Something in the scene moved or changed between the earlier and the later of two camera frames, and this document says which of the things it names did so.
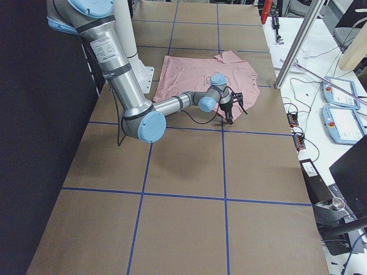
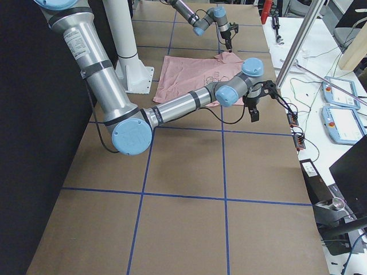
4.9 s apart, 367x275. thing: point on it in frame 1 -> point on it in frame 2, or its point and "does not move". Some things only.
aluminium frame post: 315,9 does not move
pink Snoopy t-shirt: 179,75 does not move
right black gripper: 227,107 -> 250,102
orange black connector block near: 299,142 does not move
